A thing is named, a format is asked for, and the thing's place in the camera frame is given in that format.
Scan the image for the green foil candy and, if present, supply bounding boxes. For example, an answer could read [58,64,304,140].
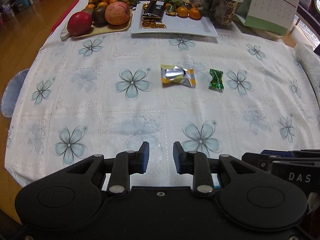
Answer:
[209,69,224,92]

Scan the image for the gold metal tin tray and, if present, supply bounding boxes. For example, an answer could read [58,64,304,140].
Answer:
[212,174,221,189]

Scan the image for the white floral tablecloth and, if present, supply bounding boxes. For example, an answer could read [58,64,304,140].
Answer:
[4,24,319,186]

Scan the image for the yellow silver snack packet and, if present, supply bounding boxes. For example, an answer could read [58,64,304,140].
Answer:
[161,64,196,88]

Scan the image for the wooden fruit board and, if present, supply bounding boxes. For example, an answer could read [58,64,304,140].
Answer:
[60,9,132,40]

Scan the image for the white rectangular plate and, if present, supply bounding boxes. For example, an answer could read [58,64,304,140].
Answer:
[130,1,219,37]

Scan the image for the gold wrapped candy on plate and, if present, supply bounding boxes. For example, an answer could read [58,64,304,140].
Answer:
[142,21,167,29]

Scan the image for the dark red apple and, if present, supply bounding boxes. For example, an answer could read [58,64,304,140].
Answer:
[67,11,92,36]

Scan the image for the orange tangerine right on plate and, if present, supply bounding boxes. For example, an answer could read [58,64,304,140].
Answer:
[189,8,202,20]

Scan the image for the orange tangerine on plate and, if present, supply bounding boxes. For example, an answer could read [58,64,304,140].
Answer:
[176,7,189,18]
[189,8,202,20]

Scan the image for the dark brown fruit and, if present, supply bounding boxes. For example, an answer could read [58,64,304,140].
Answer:
[92,7,108,25]

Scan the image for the pink yellow apple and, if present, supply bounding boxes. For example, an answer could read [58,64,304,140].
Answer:
[105,2,131,25]

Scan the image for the orange tangerine left on plate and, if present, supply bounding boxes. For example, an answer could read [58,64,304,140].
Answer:
[176,7,189,18]

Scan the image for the black chocolate packet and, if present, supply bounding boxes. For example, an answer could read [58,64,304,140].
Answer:
[142,0,165,21]

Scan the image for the brown patterned snack jar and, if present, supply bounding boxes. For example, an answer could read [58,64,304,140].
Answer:
[209,0,239,25]

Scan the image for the desk calendar green base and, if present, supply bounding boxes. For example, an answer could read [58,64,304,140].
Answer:
[235,0,299,36]

